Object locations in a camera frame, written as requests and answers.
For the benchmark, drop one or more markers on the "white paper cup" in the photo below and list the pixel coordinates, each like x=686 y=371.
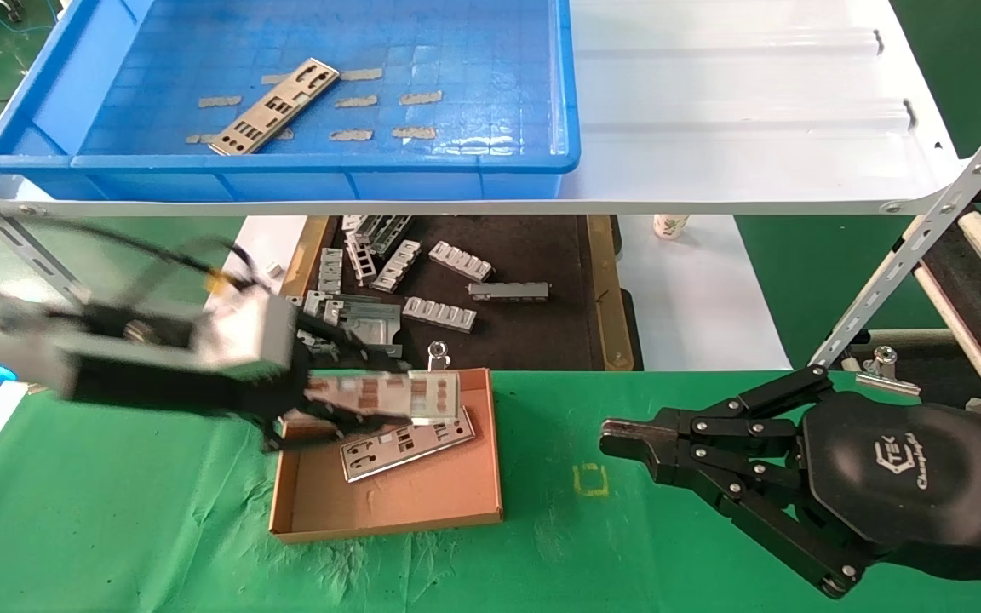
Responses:
x=669 y=226

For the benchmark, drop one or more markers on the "brown cardboard box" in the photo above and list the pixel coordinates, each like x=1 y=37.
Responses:
x=422 y=502

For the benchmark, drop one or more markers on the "ribbed grey metal bracket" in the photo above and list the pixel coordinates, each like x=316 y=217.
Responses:
x=395 y=266
x=461 y=260
x=438 y=313

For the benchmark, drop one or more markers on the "white metal shelf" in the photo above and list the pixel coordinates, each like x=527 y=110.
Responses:
x=712 y=128

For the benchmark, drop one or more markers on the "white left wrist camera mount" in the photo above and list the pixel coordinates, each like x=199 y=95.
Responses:
x=235 y=336

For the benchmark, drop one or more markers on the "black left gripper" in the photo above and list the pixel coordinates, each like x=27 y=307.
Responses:
x=201 y=387

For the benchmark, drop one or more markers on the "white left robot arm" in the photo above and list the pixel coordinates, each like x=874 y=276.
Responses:
x=5 y=340

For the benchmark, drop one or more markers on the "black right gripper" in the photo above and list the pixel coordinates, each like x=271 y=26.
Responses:
x=916 y=485

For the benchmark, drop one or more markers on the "long grey metal bar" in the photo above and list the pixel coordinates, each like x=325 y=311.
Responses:
x=507 y=291

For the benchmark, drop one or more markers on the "blue plastic bin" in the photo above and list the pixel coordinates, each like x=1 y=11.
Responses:
x=473 y=51

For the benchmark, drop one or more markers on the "perforated metal shelf strut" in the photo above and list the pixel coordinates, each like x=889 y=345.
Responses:
x=5 y=230
x=925 y=226

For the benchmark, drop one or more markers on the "silver I/O shield plate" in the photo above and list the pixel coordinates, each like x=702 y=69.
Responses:
x=405 y=396
x=410 y=449
x=273 y=106

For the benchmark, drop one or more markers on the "dark stacked metal frames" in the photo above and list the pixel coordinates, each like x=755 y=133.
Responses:
x=384 y=228

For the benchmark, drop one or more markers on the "grey tape strip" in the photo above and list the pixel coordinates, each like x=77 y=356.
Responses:
x=360 y=74
x=420 y=98
x=218 y=101
x=351 y=134
x=356 y=101
x=271 y=79
x=413 y=132
x=197 y=138

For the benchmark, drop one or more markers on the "small grey slotted bracket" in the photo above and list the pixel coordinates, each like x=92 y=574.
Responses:
x=330 y=271

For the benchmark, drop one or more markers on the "large grey metal plate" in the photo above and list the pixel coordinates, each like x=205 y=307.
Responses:
x=367 y=317

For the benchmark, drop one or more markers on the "black mat wooden tray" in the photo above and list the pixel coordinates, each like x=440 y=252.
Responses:
x=533 y=336

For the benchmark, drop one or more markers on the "white ladder metal bracket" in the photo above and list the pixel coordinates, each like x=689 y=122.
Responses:
x=360 y=255

